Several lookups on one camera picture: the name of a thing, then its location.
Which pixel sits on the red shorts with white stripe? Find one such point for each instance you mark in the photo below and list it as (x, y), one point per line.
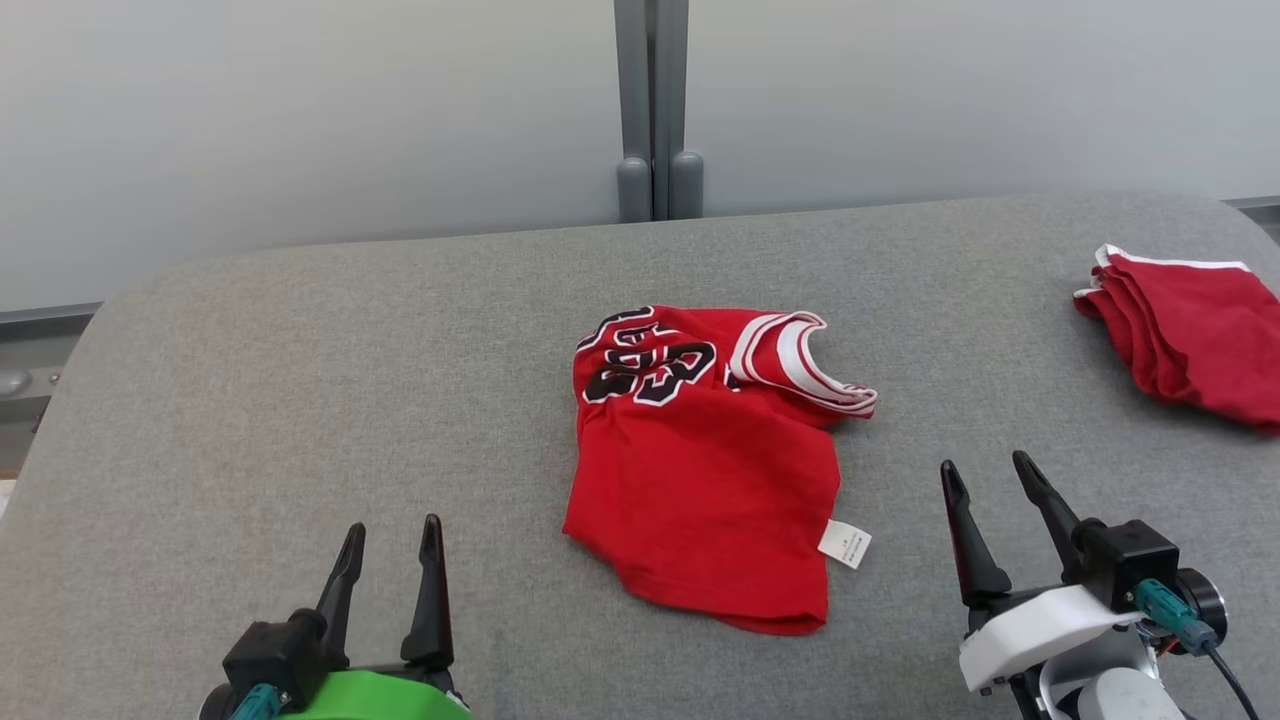
(1190, 330)

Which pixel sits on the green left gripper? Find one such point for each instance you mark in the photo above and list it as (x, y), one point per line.
(380, 695)

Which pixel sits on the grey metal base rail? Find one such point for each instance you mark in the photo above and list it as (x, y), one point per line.
(40, 330)
(1258, 210)

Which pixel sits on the red basketball jersey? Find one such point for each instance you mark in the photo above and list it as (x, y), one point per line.
(700, 480)

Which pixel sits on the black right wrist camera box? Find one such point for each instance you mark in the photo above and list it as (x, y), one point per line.
(1130, 560)

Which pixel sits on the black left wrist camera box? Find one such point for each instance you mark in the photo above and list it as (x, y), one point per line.
(275, 650)

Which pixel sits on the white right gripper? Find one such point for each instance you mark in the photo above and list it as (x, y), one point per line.
(1040, 630)

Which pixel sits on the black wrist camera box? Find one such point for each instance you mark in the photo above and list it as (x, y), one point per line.
(275, 650)
(1130, 560)

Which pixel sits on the grey aluminium post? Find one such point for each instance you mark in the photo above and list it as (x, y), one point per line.
(655, 100)

